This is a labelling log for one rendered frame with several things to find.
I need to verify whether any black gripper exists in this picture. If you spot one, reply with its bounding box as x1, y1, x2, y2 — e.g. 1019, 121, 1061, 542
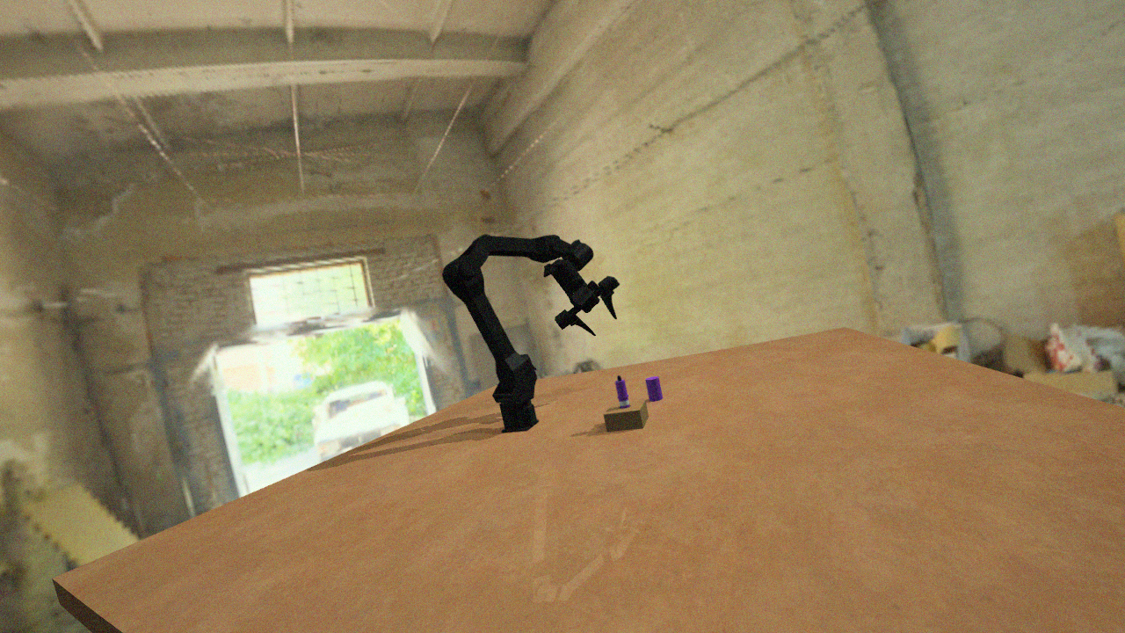
555, 274, 620, 336

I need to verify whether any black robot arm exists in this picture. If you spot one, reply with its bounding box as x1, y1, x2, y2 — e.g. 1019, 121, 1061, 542
443, 234, 602, 433

